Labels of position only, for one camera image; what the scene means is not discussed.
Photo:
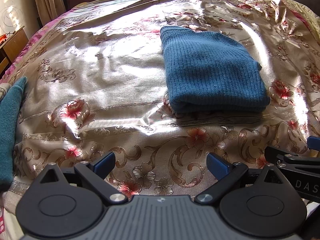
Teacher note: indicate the beige curtain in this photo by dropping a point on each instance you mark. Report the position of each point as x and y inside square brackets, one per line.
[47, 0]

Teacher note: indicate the beige floral satin bedspread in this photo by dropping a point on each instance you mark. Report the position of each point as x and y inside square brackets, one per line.
[100, 80]

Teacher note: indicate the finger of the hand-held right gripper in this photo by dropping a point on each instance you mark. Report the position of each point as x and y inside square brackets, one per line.
[314, 142]
[275, 156]

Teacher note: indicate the blue striped knit sweater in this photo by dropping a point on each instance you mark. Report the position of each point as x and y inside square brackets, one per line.
[207, 72]

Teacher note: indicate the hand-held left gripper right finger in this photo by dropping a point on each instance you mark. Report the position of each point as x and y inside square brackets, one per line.
[217, 165]

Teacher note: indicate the pink floral sheet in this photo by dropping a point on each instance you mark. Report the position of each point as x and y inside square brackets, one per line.
[37, 36]

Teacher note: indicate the orange object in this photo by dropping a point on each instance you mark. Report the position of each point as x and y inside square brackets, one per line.
[3, 37]

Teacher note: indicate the wooden cabinet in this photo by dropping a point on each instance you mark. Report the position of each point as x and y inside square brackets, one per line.
[16, 46]

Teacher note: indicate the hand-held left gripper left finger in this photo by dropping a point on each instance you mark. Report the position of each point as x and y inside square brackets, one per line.
[105, 165]

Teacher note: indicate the teal felt cloth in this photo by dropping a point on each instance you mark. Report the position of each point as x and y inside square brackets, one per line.
[10, 130]

